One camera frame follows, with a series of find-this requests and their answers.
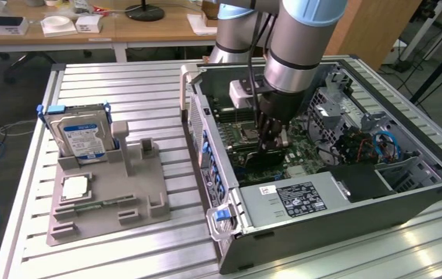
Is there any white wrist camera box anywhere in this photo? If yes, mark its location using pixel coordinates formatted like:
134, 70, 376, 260
229, 80, 264, 110

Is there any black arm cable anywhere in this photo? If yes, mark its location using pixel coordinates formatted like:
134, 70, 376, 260
246, 0, 281, 117

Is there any CPU socket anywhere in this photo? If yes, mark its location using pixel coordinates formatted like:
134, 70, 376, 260
237, 123, 264, 141

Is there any wooden cabinet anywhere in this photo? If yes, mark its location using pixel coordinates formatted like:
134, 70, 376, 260
324, 0, 427, 72

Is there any brown cardboard box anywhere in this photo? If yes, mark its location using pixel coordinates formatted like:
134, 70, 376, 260
201, 0, 221, 20

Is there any gray parts rack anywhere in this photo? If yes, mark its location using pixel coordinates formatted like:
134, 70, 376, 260
46, 120, 173, 247

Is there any white floor box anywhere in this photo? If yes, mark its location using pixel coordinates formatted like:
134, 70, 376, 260
382, 39, 408, 67

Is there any gray floor cable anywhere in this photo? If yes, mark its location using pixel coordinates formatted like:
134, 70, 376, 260
0, 121, 36, 137

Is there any graphics card with metal bracket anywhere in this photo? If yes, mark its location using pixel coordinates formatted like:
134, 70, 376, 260
243, 146, 286, 171

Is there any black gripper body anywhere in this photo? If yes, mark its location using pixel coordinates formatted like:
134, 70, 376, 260
258, 86, 309, 126

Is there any red wire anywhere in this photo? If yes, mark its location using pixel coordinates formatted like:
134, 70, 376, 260
360, 138, 374, 161

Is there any black lamp base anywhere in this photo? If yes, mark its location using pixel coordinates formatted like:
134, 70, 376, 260
125, 0, 166, 22

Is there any black wire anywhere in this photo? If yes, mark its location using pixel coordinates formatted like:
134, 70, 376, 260
316, 139, 348, 167

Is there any wooden desk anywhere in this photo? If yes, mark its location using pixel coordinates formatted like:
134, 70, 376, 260
0, 0, 326, 63

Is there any blue wire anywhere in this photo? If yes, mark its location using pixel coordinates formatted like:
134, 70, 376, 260
372, 131, 402, 163

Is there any black office chair base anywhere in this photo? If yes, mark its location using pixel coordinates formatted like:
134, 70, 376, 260
3, 51, 58, 85

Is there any green motherboard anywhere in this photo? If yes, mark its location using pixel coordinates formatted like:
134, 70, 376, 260
210, 98, 325, 187

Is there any green RAM stick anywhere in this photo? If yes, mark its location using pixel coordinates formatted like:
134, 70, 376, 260
72, 198, 125, 212

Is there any silver CPU chip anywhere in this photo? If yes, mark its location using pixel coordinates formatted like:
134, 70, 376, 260
60, 174, 94, 201

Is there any gray power supply unit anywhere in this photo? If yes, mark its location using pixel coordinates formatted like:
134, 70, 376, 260
238, 171, 353, 229

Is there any white box with round insert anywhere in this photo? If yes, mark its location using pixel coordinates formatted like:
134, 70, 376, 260
40, 16, 79, 38

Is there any RAM stick with white label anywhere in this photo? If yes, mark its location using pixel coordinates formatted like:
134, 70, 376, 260
229, 144, 261, 155

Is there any white paper stack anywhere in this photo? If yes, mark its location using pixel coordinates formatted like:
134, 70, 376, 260
187, 13, 219, 36

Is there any white box with black top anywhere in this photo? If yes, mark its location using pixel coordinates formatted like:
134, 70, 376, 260
0, 16, 31, 35

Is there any open dark PC case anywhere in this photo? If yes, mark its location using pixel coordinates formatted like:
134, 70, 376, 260
181, 56, 442, 276

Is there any small white labelled box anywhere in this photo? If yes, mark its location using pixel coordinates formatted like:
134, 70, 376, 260
75, 15, 104, 33

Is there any hard disk in blue bracket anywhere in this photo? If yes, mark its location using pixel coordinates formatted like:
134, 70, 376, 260
36, 102, 114, 163

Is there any perforated metal disk bay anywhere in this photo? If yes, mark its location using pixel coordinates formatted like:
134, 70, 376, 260
306, 86, 366, 152

